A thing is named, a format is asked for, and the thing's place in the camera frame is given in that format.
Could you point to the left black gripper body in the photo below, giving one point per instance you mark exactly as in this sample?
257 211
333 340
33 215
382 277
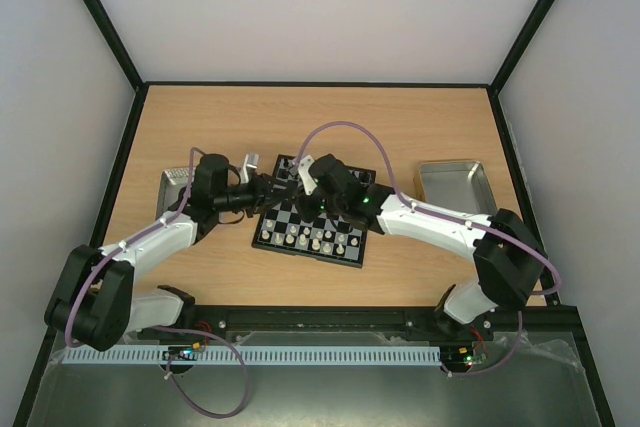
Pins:
241 200

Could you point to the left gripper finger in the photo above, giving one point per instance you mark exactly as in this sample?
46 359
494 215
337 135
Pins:
272 199
274 184

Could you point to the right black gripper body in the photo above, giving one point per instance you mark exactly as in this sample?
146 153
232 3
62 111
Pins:
305 203

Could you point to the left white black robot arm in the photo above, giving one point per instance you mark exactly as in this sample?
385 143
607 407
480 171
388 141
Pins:
93 301

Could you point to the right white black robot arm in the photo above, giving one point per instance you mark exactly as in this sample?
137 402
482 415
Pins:
507 258

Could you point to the folding magnetic chess board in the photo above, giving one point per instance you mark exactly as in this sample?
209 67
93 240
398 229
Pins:
285 215

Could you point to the silver embossed metal tin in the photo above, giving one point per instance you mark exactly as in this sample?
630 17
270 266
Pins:
172 181

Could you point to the gold sided metal tin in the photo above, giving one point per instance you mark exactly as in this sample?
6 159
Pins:
460 185

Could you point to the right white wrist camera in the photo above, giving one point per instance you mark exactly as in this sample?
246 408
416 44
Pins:
302 167

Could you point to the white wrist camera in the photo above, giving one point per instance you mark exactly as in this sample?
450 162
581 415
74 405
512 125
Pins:
248 167
302 167

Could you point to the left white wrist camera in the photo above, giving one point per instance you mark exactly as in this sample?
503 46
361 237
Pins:
248 167

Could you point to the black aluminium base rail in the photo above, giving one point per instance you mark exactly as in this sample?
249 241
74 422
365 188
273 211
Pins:
410 323

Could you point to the light blue slotted cable duct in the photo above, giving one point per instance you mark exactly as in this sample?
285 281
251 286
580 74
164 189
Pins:
259 355

